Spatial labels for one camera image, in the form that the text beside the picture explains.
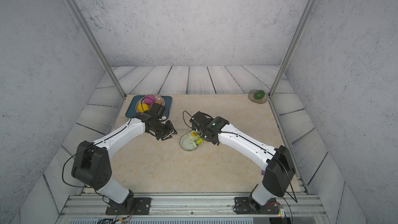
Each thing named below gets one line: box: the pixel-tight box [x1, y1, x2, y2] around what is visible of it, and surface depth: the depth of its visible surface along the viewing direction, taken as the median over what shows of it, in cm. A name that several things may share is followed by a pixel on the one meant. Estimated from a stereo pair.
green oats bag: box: [191, 130, 205, 146], surface depth 78 cm
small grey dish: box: [248, 89, 268, 104], surface depth 121 cm
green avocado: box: [253, 89, 266, 100], surface depth 120 cm
